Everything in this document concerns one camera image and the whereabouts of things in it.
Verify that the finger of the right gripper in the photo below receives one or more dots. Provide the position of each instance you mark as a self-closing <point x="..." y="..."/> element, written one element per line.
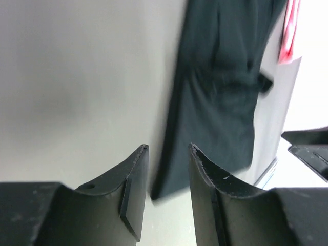
<point x="264" y="83"/>

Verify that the black t shirt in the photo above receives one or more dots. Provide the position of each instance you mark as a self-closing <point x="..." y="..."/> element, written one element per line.
<point x="215" y="88"/>

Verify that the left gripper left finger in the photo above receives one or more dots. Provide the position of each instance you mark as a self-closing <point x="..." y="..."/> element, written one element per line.
<point x="107" y="210"/>

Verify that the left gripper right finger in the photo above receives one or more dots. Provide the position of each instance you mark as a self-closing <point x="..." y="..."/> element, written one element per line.
<point x="229" y="211"/>

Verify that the pink folded t shirt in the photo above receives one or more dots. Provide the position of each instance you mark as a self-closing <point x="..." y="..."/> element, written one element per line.
<point x="290" y="47"/>

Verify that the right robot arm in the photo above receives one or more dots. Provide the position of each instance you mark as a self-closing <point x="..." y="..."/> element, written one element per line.
<point x="302" y="150"/>

